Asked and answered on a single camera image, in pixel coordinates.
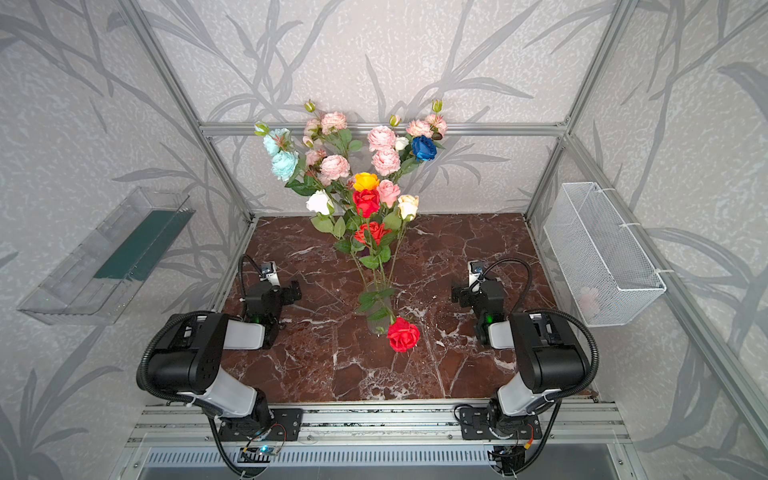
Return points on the red rose stem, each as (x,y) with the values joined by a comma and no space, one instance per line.
(370,247)
(402,335)

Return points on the clear acrylic wall shelf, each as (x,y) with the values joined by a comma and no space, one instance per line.
(94,284)

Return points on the pink lisianthus flower stem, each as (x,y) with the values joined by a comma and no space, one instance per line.
(433,126)

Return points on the pink peony stem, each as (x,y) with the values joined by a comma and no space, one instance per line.
(334,171)

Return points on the peach rose stem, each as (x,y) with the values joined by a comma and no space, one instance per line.
(407,208)

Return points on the blue rose stem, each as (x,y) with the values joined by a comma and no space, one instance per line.
(423,148)

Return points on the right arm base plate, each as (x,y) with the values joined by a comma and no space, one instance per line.
(489,423)

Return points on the aluminium front rail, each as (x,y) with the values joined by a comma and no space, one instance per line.
(378,423)

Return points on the orange rose stem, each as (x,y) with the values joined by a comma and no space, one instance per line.
(365,181)

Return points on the red rose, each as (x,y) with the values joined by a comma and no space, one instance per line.
(367,206)

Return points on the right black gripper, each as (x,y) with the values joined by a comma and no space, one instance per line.
(462,294)

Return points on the white wire mesh basket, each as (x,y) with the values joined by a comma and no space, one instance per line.
(609,275)

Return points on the pink rose bouquet stem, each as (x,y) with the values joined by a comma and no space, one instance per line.
(312,140)

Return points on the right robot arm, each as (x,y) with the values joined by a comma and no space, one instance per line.
(556,354)

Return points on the pink white carnation stem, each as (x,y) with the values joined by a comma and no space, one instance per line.
(335,131)

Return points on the small pink rose stem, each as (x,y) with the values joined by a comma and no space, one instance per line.
(389,194)

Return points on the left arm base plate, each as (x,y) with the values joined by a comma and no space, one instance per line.
(280,424)

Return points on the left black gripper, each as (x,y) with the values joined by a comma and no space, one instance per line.
(287,293)

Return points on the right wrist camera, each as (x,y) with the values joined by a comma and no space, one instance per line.
(476,269)

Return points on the green circuit board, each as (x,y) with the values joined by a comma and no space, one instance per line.
(259,454)

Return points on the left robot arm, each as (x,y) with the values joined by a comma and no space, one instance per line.
(182,362)

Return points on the pink ranunculus stem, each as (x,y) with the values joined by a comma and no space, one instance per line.
(382,143)

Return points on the pale green hydrangea stem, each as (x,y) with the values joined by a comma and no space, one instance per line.
(288,164)

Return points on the white rosebud stem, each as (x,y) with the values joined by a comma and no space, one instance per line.
(332,218)

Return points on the clear frosted glass vase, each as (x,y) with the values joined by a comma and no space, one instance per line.
(377,308)

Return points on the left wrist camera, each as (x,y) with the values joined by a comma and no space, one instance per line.
(268,273)

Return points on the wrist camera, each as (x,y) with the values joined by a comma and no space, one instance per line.
(268,273)
(476,269)

